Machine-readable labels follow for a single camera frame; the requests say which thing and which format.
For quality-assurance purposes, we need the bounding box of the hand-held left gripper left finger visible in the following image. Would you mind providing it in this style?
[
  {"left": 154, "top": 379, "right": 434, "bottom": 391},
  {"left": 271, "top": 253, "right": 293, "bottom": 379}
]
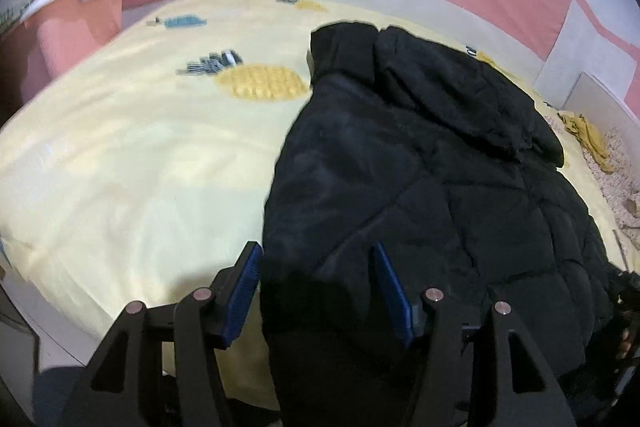
[{"left": 60, "top": 241, "right": 265, "bottom": 427}]

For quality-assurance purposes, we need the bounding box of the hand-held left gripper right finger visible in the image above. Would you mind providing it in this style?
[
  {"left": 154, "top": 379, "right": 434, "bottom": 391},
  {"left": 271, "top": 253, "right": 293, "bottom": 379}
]
[{"left": 372, "top": 242, "right": 576, "bottom": 427}]

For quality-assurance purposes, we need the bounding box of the black puffer jacket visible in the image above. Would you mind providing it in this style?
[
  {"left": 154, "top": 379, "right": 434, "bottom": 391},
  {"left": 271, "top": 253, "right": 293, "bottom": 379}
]
[{"left": 260, "top": 21, "right": 621, "bottom": 427}]

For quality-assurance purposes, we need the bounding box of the floral print cloth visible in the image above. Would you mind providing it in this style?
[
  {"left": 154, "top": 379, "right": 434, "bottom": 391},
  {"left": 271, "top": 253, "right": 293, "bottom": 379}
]
[{"left": 545, "top": 112, "right": 640, "bottom": 253}]

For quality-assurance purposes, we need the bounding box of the mustard yellow garment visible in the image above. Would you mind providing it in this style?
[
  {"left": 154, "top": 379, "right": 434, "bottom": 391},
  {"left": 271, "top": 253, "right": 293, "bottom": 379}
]
[{"left": 557, "top": 112, "right": 613, "bottom": 172}]

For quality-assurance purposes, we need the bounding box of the yellow pineapple print bedsheet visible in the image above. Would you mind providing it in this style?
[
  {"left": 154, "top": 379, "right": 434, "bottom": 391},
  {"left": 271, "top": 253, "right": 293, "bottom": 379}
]
[{"left": 0, "top": 0, "right": 640, "bottom": 408}]

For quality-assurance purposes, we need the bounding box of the white headboard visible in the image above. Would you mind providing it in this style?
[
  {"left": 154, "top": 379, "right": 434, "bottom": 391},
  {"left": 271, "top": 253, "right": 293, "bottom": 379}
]
[{"left": 532, "top": 72, "right": 640, "bottom": 128}]

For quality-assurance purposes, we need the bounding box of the pink storage box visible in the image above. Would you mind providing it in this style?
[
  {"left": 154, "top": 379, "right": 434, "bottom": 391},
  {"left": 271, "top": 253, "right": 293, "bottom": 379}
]
[{"left": 20, "top": 0, "right": 130, "bottom": 92}]

